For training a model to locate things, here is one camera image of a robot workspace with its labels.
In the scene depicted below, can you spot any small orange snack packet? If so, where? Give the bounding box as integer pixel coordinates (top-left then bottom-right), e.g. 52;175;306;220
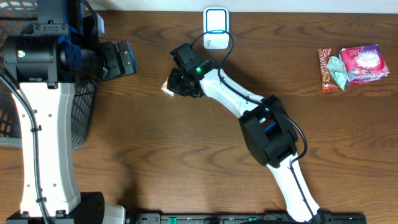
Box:
161;79;175;97

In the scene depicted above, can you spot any white barcode scanner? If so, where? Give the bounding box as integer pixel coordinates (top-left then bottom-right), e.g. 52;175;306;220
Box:
203;7;229;50

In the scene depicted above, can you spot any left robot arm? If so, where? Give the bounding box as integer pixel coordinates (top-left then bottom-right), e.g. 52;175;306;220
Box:
1;1;137;224

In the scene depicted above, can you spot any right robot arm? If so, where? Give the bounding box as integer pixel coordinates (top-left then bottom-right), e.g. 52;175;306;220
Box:
167;43;324;223

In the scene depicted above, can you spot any purple snack packet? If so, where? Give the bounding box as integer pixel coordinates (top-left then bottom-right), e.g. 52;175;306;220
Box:
339;44;390;85

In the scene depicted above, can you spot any teal snack packet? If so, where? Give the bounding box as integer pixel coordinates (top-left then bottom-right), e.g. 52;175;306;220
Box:
327;56;348;91

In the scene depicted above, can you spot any dark grey plastic mesh basket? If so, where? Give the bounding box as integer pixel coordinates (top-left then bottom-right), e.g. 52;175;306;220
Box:
1;1;98;149

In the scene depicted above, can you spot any orange-red snack bar wrapper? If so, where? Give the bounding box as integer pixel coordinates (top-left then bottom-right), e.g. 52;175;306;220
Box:
317;47;338;93

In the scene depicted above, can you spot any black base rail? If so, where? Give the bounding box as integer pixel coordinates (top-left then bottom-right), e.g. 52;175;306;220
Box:
131;213;367;224

